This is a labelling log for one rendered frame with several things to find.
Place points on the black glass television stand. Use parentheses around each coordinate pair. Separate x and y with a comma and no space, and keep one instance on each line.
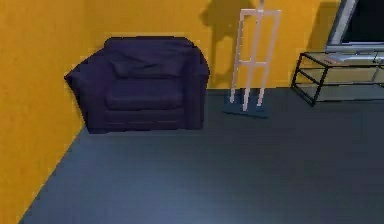
(320,83)

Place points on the grey television set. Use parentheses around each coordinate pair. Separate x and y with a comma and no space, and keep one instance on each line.
(360,30)

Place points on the white frame floor lamp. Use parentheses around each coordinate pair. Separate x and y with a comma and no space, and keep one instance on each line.
(254,63)

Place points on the dark purple armchair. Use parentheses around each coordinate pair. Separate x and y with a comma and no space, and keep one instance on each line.
(143,90)

